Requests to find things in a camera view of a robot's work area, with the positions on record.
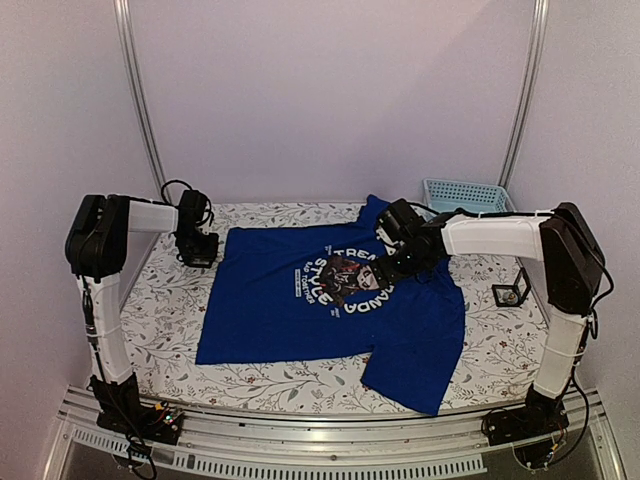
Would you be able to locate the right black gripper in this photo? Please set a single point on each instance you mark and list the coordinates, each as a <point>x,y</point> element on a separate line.
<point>387,275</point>

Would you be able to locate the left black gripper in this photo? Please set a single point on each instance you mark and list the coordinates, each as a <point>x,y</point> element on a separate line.
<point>210,253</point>

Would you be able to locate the light blue plastic basket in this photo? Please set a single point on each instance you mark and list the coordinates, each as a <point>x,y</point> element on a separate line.
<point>445,195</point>

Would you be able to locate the blue printed t-shirt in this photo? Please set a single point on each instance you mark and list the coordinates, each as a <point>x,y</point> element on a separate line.
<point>309,293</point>

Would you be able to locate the black brooch box silver brooch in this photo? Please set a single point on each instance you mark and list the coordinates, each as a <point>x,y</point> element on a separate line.
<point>512,295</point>

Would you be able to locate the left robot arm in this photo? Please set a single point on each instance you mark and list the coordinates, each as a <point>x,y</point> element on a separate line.
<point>96,250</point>

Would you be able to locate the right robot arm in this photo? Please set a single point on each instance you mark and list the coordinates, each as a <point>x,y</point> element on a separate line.
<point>560,239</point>

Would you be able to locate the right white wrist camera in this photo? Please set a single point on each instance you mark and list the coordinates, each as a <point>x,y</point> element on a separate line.
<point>383,236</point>

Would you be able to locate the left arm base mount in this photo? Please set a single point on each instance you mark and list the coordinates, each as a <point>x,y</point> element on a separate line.
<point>159,423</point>

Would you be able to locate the right aluminium frame post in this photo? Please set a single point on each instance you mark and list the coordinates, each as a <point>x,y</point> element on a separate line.
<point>525,99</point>

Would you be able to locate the aluminium frame post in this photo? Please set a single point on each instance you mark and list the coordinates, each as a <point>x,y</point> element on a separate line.
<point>124,25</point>
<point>525,99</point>

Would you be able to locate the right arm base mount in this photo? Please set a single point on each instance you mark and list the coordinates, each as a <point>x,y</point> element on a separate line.
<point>534,433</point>

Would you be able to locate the left aluminium frame post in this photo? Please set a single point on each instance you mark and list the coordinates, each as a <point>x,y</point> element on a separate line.
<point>124,25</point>

